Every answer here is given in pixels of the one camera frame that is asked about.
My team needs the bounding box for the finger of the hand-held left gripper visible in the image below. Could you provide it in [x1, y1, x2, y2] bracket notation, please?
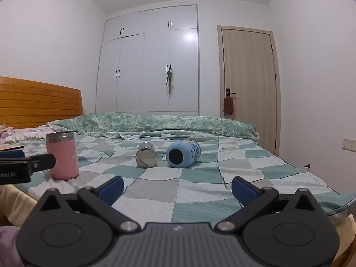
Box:
[27, 153, 57, 172]
[0, 150, 25, 160]

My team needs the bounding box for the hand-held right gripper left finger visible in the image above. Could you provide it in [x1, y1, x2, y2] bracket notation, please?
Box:
[39, 176, 141, 233]

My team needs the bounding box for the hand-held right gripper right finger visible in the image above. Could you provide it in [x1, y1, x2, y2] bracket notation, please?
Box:
[215, 176, 320, 233]

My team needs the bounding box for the pink cup with steel rim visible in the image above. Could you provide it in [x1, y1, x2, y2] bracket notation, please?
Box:
[46, 131, 80, 181]

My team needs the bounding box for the stainless steel cup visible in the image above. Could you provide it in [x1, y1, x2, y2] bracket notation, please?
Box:
[136, 142, 158, 169]

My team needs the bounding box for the light blue printed cup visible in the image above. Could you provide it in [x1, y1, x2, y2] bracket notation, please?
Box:
[166, 140, 201, 169]

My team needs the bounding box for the purple floral pillow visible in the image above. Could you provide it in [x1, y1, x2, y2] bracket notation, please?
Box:
[0, 125, 54, 146]

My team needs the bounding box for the yellow bed sheet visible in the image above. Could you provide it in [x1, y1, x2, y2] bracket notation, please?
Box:
[0, 183, 42, 227]

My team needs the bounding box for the green checkered blanket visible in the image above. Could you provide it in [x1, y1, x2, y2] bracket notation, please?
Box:
[14, 132, 356, 224]

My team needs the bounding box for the wooden headboard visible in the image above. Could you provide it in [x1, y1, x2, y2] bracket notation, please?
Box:
[0, 76, 84, 130]

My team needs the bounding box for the purple cloth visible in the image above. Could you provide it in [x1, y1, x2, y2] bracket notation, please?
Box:
[0, 225, 26, 267]

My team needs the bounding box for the green floral quilt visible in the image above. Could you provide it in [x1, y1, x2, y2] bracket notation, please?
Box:
[50, 112, 260, 146]

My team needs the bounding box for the brown hanging cloth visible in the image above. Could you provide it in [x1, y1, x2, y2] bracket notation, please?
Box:
[223, 95, 234, 115]

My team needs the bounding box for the beige wooden door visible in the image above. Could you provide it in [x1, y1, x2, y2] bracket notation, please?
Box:
[217, 25, 281, 157]

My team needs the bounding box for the green toy hanging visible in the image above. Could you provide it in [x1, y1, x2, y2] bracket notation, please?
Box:
[166, 65, 175, 95]

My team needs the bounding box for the white wardrobe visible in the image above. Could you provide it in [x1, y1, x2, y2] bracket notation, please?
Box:
[96, 4, 200, 117]

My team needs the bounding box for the wooden bed frame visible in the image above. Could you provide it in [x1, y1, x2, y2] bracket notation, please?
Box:
[324, 217, 356, 267]

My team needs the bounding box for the white wall socket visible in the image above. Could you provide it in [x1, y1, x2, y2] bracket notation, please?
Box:
[342, 136, 356, 152]

